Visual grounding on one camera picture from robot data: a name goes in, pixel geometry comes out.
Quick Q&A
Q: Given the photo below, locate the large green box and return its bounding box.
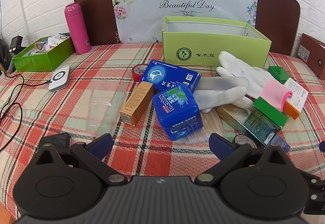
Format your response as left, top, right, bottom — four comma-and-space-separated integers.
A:
252, 96, 289, 130

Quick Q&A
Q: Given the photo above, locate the white and orange box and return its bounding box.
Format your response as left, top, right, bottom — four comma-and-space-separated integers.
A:
282, 77, 309, 120

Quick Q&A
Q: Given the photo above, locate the brown cardboard box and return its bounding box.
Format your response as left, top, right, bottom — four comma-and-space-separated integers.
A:
295, 33, 325, 76

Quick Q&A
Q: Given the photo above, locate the red plaid blanket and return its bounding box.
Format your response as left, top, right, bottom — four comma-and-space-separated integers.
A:
0, 43, 325, 219

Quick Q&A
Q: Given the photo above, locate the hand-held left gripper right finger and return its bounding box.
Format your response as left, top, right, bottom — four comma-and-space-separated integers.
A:
196, 133, 291, 185

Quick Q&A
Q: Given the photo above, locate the pink cloth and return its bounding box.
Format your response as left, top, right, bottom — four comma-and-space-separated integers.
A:
261, 79, 293, 113

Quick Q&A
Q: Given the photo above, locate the blue square mint tin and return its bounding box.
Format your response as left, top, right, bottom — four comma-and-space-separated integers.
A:
152, 85, 204, 141

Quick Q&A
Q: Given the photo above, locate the blue medicine box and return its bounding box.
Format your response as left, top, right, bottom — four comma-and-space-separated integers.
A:
138, 59, 202, 93

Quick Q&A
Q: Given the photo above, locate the clear teal printed box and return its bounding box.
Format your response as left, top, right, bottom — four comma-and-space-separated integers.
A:
217, 104, 291, 155

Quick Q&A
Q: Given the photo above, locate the white work glove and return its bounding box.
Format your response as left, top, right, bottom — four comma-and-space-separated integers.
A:
194, 86, 254, 113
216, 51, 275, 99

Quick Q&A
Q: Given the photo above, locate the black smartphone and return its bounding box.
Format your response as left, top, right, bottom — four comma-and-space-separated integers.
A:
40, 132, 72, 149

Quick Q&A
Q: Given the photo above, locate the black cable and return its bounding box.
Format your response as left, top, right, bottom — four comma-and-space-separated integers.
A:
0, 73, 52, 153

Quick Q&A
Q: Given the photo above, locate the small green box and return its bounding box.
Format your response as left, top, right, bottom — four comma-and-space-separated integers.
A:
268, 66, 290, 85

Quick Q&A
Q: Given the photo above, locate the red tape roll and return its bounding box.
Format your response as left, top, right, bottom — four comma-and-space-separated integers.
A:
131, 63, 149, 83

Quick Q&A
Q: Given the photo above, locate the bright green box tray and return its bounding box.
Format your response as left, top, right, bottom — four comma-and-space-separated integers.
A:
12, 34, 76, 72

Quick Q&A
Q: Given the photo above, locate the white round-marked small box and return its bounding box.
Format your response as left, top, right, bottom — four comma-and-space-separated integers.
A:
48, 34, 72, 46

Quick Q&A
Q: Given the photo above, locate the black charger device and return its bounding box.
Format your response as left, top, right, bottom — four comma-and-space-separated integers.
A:
9, 36, 24, 53

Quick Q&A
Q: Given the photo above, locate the light green cardboard box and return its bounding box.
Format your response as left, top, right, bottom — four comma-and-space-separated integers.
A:
162, 16, 272, 69

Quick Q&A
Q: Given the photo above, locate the clear plastic cup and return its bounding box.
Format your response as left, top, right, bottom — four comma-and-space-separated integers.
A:
86, 81, 128, 134

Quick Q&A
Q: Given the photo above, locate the clear pack of wooden sticks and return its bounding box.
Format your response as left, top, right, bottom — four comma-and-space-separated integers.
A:
182, 112, 224, 146

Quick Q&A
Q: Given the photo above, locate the pink thermos bottle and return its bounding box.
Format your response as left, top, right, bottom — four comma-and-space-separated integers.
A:
64, 3, 91, 55

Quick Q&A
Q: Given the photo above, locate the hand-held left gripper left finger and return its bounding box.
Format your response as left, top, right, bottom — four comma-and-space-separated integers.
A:
36, 133, 127, 185

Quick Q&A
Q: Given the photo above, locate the golden brown slim box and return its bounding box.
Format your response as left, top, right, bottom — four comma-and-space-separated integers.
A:
119, 82, 155, 127

